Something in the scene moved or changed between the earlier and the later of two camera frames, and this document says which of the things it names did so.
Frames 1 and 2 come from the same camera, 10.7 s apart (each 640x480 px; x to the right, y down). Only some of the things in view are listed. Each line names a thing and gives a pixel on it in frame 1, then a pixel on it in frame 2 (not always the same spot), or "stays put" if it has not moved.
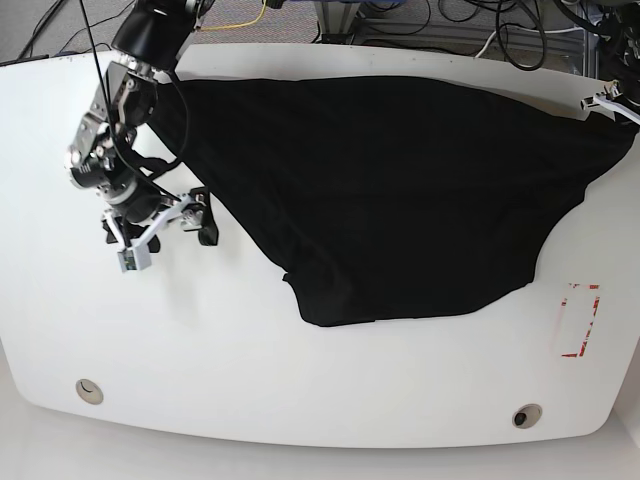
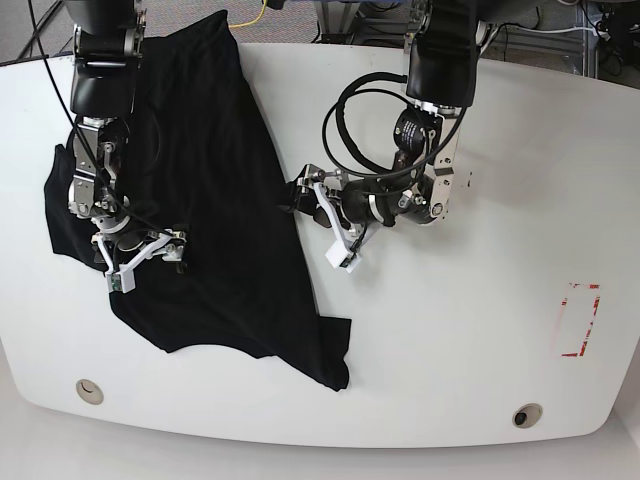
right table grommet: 527,416 stays put
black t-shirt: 379,200 to 197,163
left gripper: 138,202 to 132,234
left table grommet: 88,391 stays put
